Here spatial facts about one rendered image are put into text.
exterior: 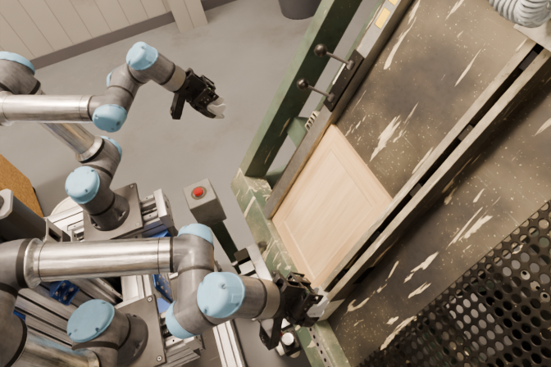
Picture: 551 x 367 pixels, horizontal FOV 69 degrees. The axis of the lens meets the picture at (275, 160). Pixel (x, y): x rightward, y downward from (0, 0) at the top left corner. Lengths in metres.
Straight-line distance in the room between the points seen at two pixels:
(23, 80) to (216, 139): 1.96
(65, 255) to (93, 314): 0.38
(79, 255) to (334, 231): 0.77
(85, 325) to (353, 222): 0.79
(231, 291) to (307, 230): 0.75
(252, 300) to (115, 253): 0.29
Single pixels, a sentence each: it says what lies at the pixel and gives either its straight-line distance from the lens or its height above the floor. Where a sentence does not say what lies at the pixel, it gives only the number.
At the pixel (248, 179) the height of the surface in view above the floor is 0.90.
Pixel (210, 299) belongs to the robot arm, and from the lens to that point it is 0.74.
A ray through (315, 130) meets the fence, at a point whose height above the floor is 1.25.
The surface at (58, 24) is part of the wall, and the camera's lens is 4.64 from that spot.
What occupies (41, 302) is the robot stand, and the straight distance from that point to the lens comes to 1.41.
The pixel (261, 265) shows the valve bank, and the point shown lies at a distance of 1.70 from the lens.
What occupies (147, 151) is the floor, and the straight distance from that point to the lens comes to 3.33.
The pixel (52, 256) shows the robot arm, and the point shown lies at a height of 1.63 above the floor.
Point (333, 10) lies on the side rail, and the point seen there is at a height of 1.52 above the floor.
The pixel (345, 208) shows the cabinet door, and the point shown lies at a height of 1.16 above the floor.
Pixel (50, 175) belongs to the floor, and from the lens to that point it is 3.65.
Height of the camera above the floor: 2.27
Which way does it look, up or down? 51 degrees down
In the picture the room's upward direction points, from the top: 15 degrees counter-clockwise
